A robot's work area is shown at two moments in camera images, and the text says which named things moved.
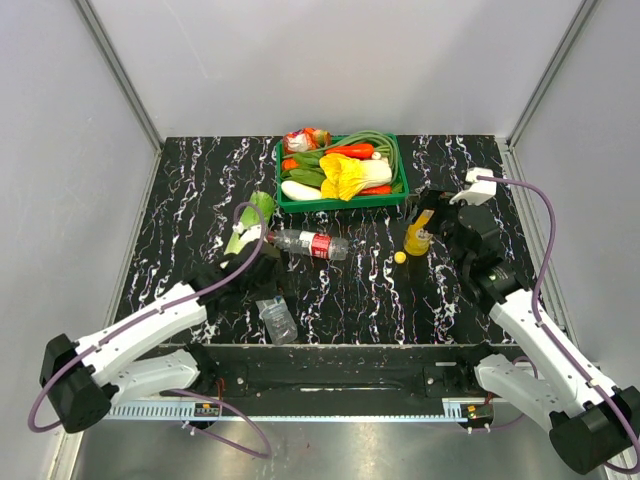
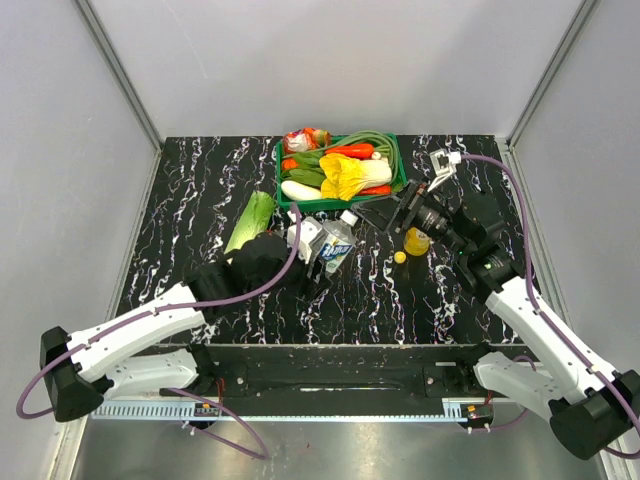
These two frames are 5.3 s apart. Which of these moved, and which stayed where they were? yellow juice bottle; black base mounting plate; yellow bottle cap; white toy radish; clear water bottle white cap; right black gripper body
Moved: right black gripper body; clear water bottle white cap
Stayed: black base mounting plate; yellow juice bottle; white toy radish; yellow bottle cap
